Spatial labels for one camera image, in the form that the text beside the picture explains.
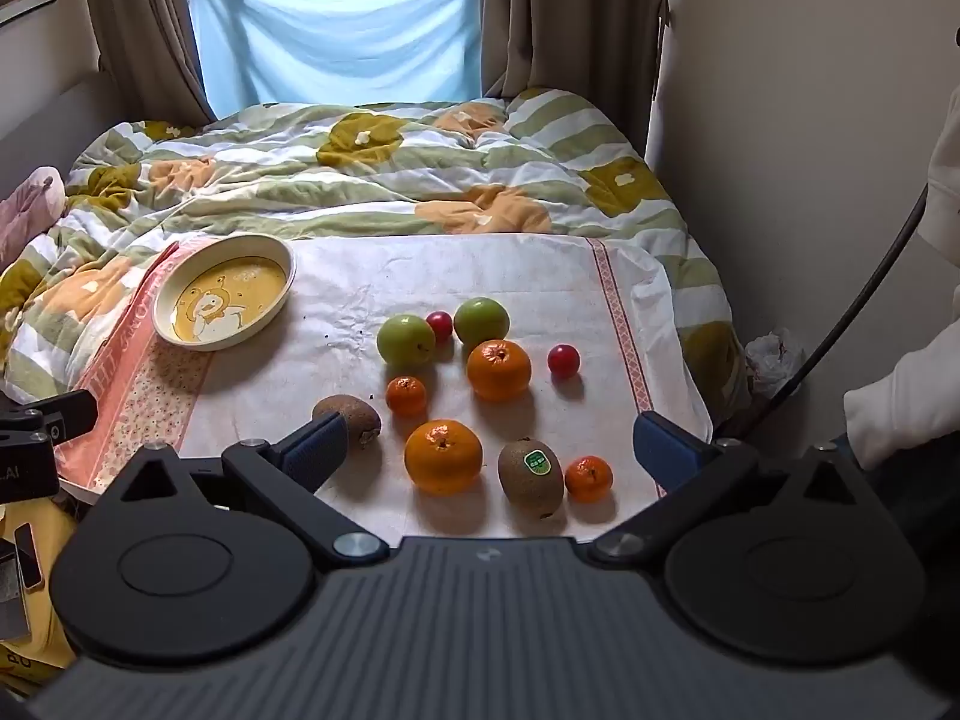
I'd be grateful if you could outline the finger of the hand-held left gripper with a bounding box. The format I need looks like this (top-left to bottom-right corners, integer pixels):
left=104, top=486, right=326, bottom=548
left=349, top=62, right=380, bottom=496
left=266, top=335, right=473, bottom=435
left=0, top=388, right=99, bottom=442

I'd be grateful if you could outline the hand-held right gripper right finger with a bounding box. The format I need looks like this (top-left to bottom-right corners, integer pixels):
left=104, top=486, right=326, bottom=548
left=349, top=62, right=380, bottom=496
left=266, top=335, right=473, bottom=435
left=589, top=411, right=863, bottom=567

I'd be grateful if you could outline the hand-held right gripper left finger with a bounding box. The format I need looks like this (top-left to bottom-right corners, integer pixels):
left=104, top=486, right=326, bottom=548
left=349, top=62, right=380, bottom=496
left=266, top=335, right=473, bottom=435
left=97, top=411, right=391, bottom=572

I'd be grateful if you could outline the plain brown kiwi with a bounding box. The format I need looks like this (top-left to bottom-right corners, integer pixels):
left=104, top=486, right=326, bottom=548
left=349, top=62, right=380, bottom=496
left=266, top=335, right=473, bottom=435
left=312, top=394, right=383, bottom=449

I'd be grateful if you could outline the small tangerine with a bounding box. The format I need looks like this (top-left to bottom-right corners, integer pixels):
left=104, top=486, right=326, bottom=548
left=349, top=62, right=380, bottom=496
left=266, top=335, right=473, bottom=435
left=565, top=456, right=614, bottom=504
left=385, top=376, right=428, bottom=417

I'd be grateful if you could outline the kiwi with green sticker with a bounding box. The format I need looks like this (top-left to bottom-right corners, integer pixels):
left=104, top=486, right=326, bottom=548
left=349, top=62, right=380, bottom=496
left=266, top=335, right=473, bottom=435
left=498, top=436, right=565, bottom=518

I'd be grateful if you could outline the green apple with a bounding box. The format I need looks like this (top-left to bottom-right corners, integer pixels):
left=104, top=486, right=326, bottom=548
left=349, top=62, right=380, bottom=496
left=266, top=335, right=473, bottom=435
left=453, top=297, right=511, bottom=350
left=376, top=313, right=437, bottom=370

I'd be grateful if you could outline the yellow cartoon bowl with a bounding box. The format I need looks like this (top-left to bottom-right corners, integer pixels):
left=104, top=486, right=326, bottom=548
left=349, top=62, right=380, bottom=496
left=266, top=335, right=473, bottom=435
left=152, top=234, right=297, bottom=352

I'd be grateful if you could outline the large orange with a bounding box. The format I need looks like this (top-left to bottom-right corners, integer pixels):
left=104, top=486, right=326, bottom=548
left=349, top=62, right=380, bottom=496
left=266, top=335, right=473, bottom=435
left=466, top=339, right=533, bottom=402
left=404, top=419, right=484, bottom=496

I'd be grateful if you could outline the white plastic bag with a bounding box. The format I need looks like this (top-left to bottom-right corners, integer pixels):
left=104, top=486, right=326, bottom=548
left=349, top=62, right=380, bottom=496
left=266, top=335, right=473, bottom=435
left=745, top=328, right=807, bottom=398

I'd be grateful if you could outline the yellow cardboard box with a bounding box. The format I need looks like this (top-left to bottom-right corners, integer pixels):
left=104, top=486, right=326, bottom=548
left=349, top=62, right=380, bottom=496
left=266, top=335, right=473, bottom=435
left=0, top=499, right=80, bottom=680

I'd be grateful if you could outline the pink plush pillow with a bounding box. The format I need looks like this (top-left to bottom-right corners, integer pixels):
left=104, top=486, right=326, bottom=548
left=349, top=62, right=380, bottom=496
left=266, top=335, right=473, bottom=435
left=0, top=167, right=66, bottom=263

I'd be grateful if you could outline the white cloth with pink border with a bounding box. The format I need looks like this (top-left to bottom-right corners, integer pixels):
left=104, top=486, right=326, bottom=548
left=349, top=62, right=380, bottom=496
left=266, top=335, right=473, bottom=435
left=56, top=234, right=713, bottom=541

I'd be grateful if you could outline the striped floral quilt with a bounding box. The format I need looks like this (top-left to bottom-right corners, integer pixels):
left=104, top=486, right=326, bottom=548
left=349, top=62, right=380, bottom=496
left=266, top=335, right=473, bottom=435
left=0, top=88, right=751, bottom=428

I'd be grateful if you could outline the grey headboard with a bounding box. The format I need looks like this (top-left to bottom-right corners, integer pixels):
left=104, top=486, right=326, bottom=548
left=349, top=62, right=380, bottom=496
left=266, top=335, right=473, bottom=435
left=0, top=69, right=125, bottom=200

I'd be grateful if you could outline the brown curtain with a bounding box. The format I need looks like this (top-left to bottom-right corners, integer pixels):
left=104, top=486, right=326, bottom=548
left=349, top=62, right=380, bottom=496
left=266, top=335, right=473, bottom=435
left=79, top=0, right=218, bottom=125
left=476, top=0, right=672, bottom=158

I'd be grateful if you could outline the light blue window cloth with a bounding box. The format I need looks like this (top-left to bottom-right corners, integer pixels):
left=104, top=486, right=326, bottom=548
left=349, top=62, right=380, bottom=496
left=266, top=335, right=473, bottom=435
left=187, top=0, right=485, bottom=117

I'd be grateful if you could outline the black cable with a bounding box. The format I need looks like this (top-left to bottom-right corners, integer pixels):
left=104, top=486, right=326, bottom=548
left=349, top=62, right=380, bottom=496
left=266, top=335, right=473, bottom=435
left=712, top=180, right=931, bottom=443

